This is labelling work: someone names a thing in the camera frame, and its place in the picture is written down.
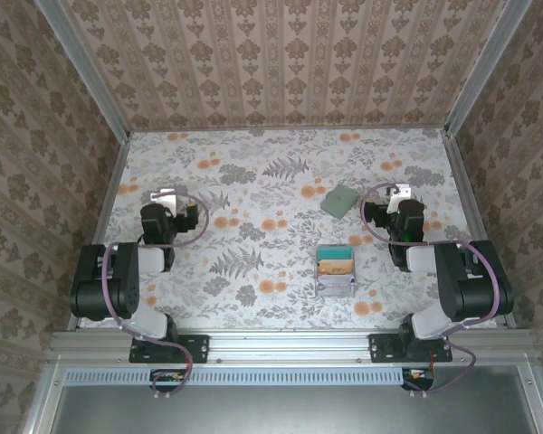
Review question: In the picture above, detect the gold card stack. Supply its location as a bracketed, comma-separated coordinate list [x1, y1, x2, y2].
[318, 259, 354, 277]

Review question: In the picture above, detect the teal card stack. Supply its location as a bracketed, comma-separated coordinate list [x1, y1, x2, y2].
[318, 246, 355, 262]

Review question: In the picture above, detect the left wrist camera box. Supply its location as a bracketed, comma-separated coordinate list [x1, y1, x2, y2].
[150, 187, 178, 214]

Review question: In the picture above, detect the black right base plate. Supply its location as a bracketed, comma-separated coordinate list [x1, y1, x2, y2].
[368, 333, 454, 364]

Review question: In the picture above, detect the aluminium frame post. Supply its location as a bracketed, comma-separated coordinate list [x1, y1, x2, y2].
[34, 0, 132, 142]
[443, 0, 534, 137]

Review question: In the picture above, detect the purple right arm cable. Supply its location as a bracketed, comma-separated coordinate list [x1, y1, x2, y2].
[359, 182, 504, 401]

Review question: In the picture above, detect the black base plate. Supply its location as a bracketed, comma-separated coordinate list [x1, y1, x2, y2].
[368, 333, 454, 364]
[129, 333, 210, 364]

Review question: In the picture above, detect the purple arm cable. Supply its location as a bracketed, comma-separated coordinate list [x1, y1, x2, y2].
[359, 182, 504, 401]
[100, 190, 210, 401]

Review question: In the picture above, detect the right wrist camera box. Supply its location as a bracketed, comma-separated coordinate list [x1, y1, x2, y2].
[386, 182, 413, 212]

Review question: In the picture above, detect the aluminium front rail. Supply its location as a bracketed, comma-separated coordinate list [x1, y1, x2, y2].
[48, 328, 540, 368]

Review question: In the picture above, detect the white slotted cable duct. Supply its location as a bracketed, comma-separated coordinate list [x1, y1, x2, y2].
[64, 367, 435, 389]

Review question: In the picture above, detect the clear acrylic card box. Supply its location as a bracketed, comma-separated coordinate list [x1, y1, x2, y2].
[313, 245, 357, 298]

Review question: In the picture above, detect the aluminium side rail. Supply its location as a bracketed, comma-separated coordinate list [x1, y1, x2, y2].
[446, 128, 518, 330]
[66, 133, 131, 331]

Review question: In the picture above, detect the grey metal panel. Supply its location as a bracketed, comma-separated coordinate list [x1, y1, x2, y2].
[26, 364, 543, 434]

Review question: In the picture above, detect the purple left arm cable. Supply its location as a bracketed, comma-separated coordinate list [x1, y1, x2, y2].
[100, 190, 210, 401]

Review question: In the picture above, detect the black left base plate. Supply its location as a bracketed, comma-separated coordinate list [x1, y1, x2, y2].
[129, 333, 210, 364]

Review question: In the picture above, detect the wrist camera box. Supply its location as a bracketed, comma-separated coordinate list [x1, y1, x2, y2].
[150, 187, 178, 214]
[386, 182, 413, 212]

